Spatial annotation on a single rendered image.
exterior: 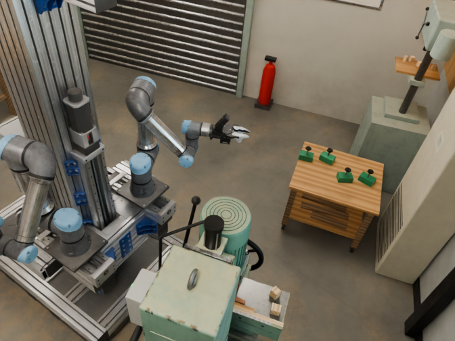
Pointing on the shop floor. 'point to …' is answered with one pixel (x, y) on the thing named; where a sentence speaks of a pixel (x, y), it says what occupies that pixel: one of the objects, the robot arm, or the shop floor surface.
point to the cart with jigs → (334, 191)
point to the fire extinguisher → (264, 102)
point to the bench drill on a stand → (407, 130)
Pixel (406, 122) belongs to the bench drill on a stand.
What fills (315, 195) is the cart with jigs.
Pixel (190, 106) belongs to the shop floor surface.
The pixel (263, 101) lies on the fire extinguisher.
